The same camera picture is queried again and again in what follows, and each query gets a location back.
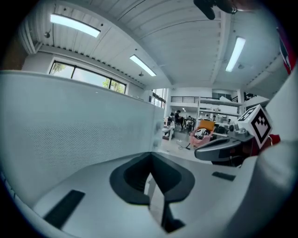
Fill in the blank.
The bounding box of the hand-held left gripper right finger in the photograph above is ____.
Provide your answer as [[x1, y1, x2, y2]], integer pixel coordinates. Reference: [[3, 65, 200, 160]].
[[151, 152, 244, 238]]

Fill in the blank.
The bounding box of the person's white shirt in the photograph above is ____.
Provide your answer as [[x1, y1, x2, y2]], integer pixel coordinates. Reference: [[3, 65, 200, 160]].
[[227, 26, 298, 238]]

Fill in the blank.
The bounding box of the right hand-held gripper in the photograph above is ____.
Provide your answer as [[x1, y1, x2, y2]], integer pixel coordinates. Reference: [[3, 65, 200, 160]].
[[194, 104, 273, 163]]

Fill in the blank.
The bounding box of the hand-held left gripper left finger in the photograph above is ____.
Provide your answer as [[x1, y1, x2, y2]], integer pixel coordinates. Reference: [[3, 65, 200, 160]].
[[32, 152, 165, 238]]

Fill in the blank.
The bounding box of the narrow black-framed window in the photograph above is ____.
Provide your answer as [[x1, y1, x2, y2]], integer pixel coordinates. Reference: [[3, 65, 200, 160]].
[[149, 88, 167, 109]]

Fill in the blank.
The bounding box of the black head-worn camera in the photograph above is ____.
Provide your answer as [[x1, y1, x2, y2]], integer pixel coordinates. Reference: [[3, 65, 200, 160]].
[[193, 0, 238, 20]]

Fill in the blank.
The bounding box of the orange box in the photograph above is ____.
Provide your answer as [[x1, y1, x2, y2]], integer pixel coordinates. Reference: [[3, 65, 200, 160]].
[[199, 119, 215, 131]]

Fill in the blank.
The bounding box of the pink basket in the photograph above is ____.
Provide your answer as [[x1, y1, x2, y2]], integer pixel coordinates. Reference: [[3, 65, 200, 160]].
[[189, 129, 214, 147]]

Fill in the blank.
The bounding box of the black balcony railing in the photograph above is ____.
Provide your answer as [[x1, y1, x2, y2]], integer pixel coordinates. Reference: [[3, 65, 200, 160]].
[[170, 95, 201, 103]]

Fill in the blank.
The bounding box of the white shelf rack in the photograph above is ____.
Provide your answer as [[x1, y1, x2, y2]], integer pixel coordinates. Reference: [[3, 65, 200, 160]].
[[196, 96, 245, 132]]

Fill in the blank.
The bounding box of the white microwave door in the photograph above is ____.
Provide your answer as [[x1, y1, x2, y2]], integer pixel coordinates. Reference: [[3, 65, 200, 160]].
[[0, 69, 165, 210]]

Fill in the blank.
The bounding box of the long ceiling light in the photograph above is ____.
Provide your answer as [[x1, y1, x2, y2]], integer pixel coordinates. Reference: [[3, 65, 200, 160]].
[[225, 36, 246, 73], [50, 13, 101, 39], [129, 54, 157, 77]]

